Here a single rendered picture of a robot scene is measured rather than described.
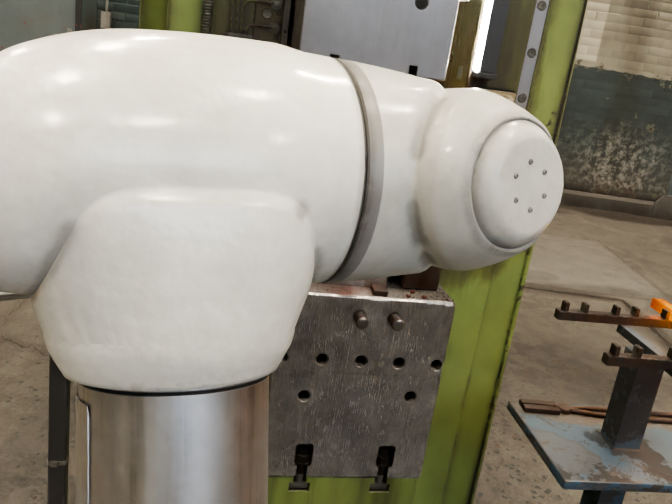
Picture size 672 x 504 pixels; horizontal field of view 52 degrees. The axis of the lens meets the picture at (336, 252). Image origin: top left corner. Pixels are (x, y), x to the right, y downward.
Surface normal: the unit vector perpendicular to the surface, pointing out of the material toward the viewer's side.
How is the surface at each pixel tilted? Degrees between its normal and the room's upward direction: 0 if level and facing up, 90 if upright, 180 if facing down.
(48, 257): 116
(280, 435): 90
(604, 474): 0
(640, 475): 0
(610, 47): 92
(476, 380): 90
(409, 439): 90
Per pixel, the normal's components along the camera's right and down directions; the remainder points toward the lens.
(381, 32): 0.16, 0.32
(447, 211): -0.21, 0.44
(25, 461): 0.14, -0.94
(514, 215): 0.58, 0.07
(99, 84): 0.16, -0.44
